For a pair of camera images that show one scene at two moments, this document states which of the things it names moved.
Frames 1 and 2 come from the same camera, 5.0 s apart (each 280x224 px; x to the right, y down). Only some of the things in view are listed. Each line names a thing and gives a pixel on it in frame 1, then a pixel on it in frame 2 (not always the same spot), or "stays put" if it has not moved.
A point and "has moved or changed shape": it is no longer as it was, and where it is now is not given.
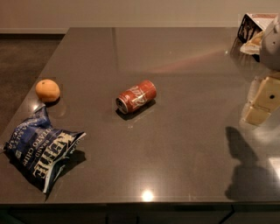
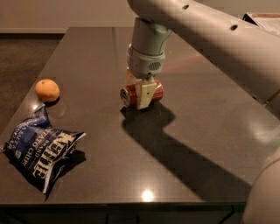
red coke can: (136, 97) has moved or changed shape
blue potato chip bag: (38, 149) stays put
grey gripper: (271, 48) -> (144, 66)
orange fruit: (47, 90) stays put
